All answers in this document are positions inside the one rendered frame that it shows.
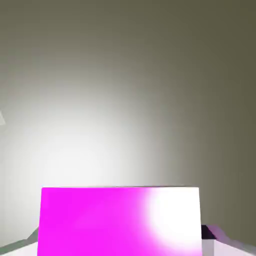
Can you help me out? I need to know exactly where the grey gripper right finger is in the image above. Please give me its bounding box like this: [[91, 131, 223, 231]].
[[200, 224, 256, 256]]

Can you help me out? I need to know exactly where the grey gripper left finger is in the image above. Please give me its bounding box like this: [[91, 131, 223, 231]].
[[0, 227, 40, 256]]

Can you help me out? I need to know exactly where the small magenta cube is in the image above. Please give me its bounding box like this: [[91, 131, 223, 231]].
[[37, 186, 203, 256]]

